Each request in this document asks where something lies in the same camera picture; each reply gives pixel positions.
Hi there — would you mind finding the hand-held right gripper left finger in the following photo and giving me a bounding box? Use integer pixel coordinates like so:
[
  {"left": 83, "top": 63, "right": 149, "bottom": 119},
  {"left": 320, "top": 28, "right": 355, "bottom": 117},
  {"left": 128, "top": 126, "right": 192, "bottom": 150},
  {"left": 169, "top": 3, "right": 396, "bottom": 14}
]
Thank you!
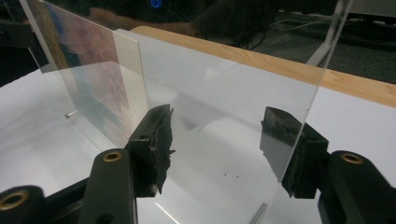
[{"left": 124, "top": 104, "right": 177, "bottom": 198}]

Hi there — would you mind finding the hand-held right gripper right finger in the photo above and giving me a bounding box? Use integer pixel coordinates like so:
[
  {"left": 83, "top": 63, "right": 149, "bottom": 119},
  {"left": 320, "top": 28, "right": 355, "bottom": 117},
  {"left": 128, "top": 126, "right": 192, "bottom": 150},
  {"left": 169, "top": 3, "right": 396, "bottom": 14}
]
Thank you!
[{"left": 259, "top": 105, "right": 330, "bottom": 200}]

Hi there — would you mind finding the large clear acrylic panel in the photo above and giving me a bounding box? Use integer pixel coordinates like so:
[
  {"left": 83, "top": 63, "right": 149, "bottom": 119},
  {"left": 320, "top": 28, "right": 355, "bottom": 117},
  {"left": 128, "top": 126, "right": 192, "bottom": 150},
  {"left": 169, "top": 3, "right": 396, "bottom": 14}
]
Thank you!
[{"left": 113, "top": 0, "right": 355, "bottom": 224}]

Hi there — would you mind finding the wooden table edge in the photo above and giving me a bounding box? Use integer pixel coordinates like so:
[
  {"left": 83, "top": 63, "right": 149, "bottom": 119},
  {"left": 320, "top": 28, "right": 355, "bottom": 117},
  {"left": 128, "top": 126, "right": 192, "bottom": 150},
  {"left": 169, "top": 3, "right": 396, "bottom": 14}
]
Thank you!
[{"left": 130, "top": 25, "right": 396, "bottom": 109}]

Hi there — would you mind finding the white metal stand leg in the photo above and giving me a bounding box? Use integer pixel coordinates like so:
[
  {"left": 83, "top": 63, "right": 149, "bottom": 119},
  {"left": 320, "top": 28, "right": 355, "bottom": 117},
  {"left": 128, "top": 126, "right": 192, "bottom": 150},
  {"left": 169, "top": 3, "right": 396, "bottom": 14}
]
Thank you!
[{"left": 305, "top": 39, "right": 332, "bottom": 68}]

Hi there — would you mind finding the black cable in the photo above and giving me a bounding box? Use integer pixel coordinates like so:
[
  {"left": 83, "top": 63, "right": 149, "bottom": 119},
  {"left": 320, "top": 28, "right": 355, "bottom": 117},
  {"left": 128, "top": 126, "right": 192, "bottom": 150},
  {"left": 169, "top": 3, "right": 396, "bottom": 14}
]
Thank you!
[{"left": 232, "top": 18, "right": 272, "bottom": 51}]

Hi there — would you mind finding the white cable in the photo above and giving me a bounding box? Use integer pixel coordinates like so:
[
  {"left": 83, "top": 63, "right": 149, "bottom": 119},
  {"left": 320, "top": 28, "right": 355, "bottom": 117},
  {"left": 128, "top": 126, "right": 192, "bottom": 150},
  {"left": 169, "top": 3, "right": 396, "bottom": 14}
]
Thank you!
[{"left": 269, "top": 17, "right": 334, "bottom": 32}]

